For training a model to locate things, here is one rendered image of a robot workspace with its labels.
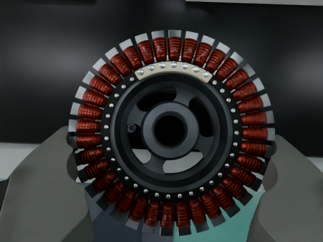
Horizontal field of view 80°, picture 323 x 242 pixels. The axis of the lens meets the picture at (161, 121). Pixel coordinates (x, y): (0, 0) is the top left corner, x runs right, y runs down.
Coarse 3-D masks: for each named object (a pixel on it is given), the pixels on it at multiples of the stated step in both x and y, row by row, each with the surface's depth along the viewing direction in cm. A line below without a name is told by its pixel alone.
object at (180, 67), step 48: (144, 48) 10; (192, 48) 10; (96, 96) 10; (144, 96) 13; (192, 96) 12; (240, 96) 10; (96, 144) 10; (144, 144) 12; (192, 144) 11; (240, 144) 10; (96, 192) 10; (144, 192) 10; (192, 192) 10; (240, 192) 10
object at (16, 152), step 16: (0, 144) 21; (16, 144) 21; (0, 160) 21; (16, 160) 21; (144, 160) 20; (176, 160) 20; (192, 160) 20; (320, 160) 20; (0, 176) 21; (256, 176) 20
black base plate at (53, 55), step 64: (0, 0) 19; (64, 0) 19; (128, 0) 19; (0, 64) 19; (64, 64) 19; (256, 64) 18; (320, 64) 18; (0, 128) 19; (128, 128) 18; (320, 128) 18
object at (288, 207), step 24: (288, 144) 10; (288, 168) 8; (312, 168) 9; (288, 192) 7; (312, 192) 7; (264, 216) 6; (288, 216) 6; (312, 216) 6; (264, 240) 6; (288, 240) 6; (312, 240) 6
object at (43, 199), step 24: (48, 144) 10; (24, 168) 8; (48, 168) 8; (72, 168) 9; (24, 192) 7; (48, 192) 7; (72, 192) 7; (0, 216) 6; (24, 216) 6; (48, 216) 6; (72, 216) 6; (0, 240) 5; (24, 240) 6; (48, 240) 6; (72, 240) 6
